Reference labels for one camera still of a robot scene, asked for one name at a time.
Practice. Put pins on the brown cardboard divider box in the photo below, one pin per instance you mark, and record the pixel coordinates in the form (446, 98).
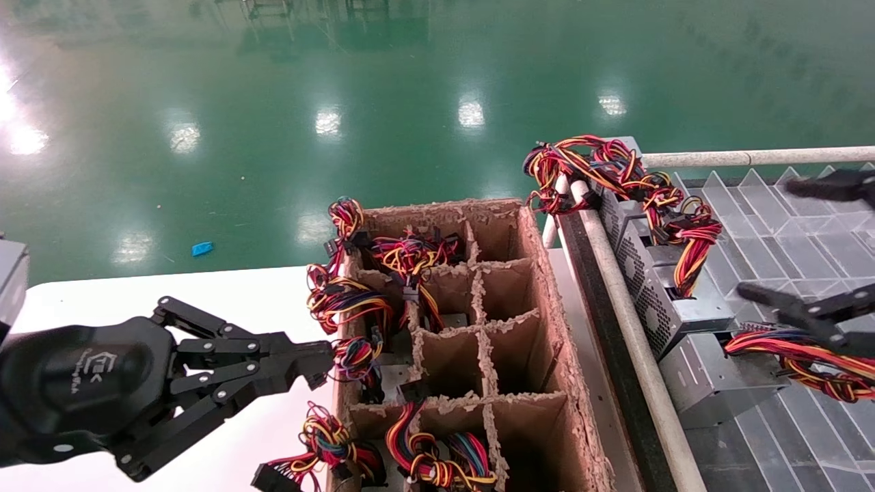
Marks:
(519, 355)

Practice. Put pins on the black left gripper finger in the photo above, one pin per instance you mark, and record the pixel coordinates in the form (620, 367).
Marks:
(287, 348)

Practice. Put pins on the small blue scrap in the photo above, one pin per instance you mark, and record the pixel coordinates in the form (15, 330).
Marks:
(202, 249)

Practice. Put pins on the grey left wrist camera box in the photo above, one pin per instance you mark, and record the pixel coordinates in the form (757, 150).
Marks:
(12, 280)

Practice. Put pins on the clear plastic divider tray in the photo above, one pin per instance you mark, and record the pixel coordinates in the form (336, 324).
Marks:
(786, 232)

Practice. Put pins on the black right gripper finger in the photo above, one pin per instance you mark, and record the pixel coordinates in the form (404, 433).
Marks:
(841, 184)
(800, 307)

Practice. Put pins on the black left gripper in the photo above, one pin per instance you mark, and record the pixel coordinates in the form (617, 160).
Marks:
(82, 383)

